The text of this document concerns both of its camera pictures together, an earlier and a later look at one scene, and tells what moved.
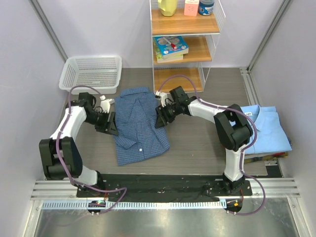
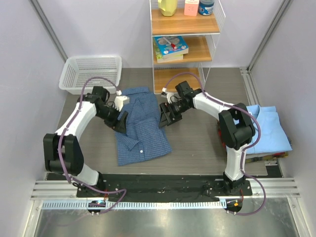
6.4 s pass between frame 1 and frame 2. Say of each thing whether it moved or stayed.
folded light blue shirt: stayed
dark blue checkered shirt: stayed
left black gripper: moved
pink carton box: stayed
